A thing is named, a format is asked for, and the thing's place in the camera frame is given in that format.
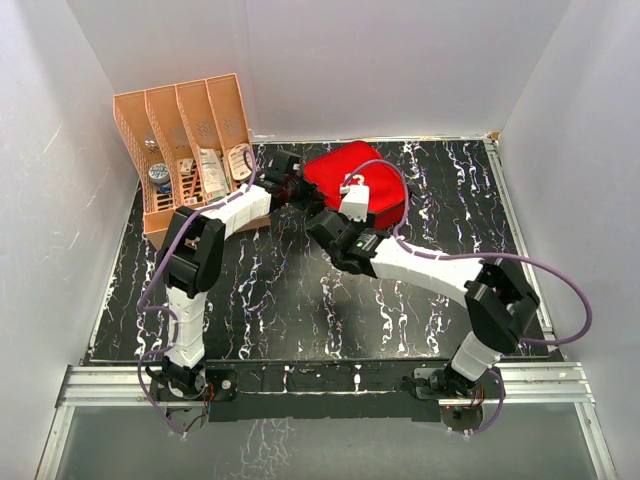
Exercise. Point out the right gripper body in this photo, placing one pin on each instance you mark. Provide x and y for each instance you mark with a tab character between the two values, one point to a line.
358	227

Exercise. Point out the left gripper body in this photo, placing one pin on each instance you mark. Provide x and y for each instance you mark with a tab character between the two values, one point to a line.
297	190

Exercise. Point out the red black medicine case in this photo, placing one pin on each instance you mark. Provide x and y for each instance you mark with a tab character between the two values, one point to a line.
327	173

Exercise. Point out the orange plastic file organizer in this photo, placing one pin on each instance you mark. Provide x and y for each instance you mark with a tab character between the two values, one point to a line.
166	128

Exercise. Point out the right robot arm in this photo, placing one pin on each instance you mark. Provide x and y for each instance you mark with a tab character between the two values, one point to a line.
496	294

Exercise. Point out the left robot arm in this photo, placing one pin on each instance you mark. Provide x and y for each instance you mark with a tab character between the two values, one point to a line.
190	264

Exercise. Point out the white medicine box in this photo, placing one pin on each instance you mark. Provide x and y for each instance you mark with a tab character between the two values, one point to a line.
213	178

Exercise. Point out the small medicine boxes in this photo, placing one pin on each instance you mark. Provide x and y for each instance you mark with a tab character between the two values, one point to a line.
189	182

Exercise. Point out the oval blister card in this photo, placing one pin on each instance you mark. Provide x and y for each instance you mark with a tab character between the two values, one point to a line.
240	162

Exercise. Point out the round blue tin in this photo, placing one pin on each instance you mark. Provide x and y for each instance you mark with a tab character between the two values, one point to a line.
159	176

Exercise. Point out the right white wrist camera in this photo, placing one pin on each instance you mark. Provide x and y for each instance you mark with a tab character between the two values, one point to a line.
355	202

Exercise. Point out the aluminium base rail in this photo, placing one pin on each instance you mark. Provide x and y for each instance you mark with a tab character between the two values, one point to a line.
329	422

